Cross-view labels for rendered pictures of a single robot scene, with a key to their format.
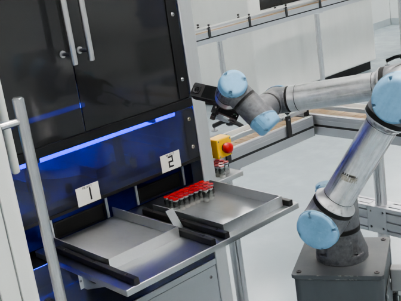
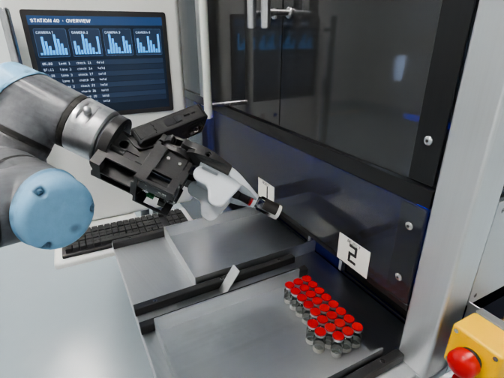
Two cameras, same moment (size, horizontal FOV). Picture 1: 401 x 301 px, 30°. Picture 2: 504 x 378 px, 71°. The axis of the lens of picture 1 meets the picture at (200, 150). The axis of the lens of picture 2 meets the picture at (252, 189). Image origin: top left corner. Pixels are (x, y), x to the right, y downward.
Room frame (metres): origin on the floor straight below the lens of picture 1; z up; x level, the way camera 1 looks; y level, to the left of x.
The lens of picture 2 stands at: (2.36, -0.51, 1.42)
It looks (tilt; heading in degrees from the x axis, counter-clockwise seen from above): 24 degrees down; 102
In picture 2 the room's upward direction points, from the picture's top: straight up
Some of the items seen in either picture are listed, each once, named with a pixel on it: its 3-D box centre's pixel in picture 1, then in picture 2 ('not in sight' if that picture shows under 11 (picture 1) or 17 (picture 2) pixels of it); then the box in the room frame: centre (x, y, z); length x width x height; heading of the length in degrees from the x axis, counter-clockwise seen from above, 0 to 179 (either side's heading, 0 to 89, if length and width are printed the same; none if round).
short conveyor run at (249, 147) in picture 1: (247, 139); not in sight; (2.91, -0.20, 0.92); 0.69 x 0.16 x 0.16; 130
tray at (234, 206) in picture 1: (216, 205); (262, 339); (2.28, -0.03, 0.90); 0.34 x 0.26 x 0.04; 40
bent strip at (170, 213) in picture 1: (184, 222); (208, 288); (2.14, 0.08, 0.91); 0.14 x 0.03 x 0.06; 41
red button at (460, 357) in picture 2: (227, 147); (465, 361); (2.58, -0.10, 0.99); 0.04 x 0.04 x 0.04; 40
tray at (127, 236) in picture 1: (111, 236); (237, 238); (2.15, 0.31, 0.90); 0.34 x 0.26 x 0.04; 40
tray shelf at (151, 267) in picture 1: (169, 229); (242, 289); (2.20, 0.13, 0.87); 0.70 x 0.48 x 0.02; 130
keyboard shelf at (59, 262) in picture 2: not in sight; (127, 229); (1.71, 0.45, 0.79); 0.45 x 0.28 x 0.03; 38
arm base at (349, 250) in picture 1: (341, 239); not in sight; (2.00, -0.37, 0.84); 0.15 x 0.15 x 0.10
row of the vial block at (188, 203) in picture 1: (194, 197); (310, 316); (2.37, 0.04, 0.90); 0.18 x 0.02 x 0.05; 130
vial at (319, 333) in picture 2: (210, 193); (319, 340); (2.38, -0.01, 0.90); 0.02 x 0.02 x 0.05
